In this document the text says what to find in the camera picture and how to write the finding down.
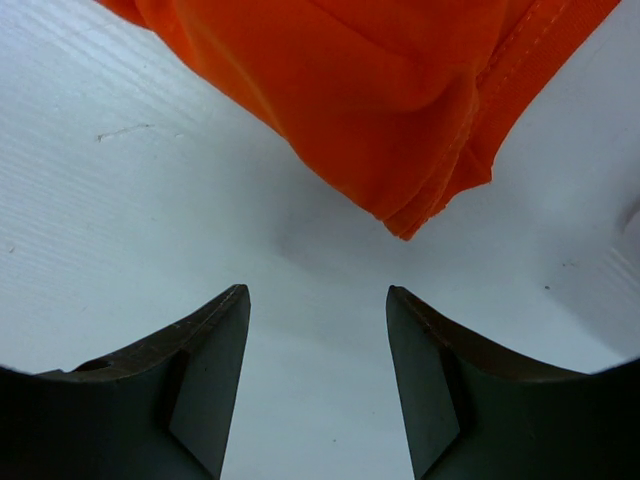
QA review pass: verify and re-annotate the orange t shirt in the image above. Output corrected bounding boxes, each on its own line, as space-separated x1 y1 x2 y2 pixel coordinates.
106 1 615 240

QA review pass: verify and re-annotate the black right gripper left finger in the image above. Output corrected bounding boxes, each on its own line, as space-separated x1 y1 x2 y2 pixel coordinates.
1 284 250 479

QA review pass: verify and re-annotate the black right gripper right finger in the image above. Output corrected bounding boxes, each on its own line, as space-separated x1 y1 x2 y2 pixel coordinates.
386 286 639 479

